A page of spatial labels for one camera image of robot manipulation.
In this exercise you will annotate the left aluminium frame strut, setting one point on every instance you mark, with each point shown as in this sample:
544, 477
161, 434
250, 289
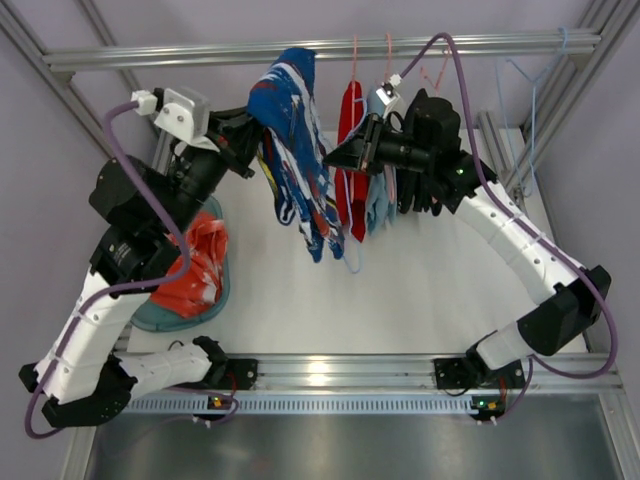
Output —
16, 28

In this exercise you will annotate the red white garment in basket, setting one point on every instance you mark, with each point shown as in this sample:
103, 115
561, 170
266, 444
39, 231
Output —
201, 288

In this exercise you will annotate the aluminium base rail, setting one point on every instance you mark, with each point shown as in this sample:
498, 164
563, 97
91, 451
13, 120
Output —
358, 373

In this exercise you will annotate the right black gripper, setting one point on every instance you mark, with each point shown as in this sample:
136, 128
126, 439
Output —
373, 145

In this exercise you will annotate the blue patterned trousers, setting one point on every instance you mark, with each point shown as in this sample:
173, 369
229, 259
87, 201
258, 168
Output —
292, 151

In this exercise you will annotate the light blue trousers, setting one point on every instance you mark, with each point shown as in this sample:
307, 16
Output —
381, 201

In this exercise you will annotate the black trousers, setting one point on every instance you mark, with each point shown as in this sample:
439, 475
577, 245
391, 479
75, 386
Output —
412, 191

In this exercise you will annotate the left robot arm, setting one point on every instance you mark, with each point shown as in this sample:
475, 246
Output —
82, 382

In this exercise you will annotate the red trousers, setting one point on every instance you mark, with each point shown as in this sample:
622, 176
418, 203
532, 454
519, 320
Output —
362, 181

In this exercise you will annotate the right aluminium frame strut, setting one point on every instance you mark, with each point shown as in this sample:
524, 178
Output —
569, 128

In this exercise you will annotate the light blue wire hanger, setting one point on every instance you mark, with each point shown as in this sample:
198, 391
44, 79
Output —
351, 195

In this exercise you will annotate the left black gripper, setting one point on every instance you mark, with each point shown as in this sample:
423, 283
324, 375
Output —
235, 142

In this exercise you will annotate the slotted cable duct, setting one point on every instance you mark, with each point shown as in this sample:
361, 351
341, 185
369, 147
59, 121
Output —
202, 404

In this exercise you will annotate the aluminium hanging rail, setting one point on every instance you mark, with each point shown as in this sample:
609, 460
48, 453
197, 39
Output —
571, 41

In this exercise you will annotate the teal plastic basket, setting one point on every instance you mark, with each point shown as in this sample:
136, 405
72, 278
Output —
152, 318

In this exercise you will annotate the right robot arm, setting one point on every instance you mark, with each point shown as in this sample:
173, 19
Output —
567, 296

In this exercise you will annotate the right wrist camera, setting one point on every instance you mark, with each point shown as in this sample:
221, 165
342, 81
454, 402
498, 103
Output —
388, 98

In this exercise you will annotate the aluminium frame strut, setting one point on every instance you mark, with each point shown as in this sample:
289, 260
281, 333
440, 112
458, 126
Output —
16, 28
569, 128

